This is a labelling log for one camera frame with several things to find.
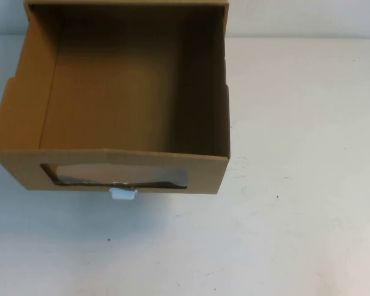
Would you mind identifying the white plastic clip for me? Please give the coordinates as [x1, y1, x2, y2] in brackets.
[109, 187, 139, 203]

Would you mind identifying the brown cardboard shoe box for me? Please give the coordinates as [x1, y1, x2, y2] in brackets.
[0, 0, 231, 199]

